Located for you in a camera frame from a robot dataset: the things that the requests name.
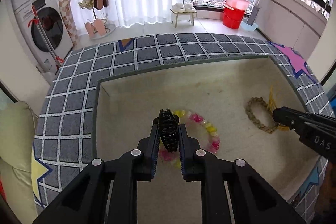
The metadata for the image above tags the yellow hair clip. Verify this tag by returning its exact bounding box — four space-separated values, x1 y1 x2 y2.
267 85 290 131

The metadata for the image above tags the black hair claw clip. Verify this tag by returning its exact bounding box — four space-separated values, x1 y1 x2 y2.
153 109 179 152

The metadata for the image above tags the stacked white washer dryer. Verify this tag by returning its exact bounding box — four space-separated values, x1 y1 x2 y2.
11 0 73 74

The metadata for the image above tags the red plastic bucket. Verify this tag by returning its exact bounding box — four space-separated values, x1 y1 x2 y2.
223 4 245 30

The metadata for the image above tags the braided tan hair tie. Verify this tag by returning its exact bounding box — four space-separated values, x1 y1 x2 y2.
245 97 280 134

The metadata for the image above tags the small wooden stool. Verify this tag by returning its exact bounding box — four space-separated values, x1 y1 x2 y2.
170 9 197 28

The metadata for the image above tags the light blue basin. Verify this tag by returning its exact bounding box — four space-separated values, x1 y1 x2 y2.
240 21 258 32

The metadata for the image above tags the grey grid star tablecloth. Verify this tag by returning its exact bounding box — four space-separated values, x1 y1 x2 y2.
34 33 333 213

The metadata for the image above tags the checkered paper bag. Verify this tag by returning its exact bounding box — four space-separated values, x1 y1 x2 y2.
58 0 79 46

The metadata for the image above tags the pink yellow bead bracelet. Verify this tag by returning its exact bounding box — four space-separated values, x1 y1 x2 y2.
158 109 221 169

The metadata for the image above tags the red handled mop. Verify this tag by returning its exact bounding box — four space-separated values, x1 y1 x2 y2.
27 4 64 69

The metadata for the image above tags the slipper drying rack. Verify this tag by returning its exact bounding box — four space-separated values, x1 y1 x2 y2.
79 0 116 39

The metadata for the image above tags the pink plastic basin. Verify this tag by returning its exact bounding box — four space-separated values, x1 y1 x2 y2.
224 0 250 11

